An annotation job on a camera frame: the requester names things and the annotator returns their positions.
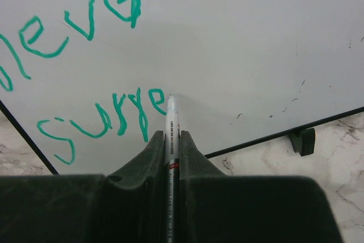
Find white whiteboard black frame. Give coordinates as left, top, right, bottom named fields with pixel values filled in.
left=1, top=0, right=363, bottom=174

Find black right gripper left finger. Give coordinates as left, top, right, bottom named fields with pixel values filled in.
left=1, top=131, right=164, bottom=242

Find green capped whiteboard marker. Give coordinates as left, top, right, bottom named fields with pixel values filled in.
left=162, top=95, right=180, bottom=242

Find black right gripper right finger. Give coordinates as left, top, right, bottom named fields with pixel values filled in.
left=179, top=131, right=342, bottom=242

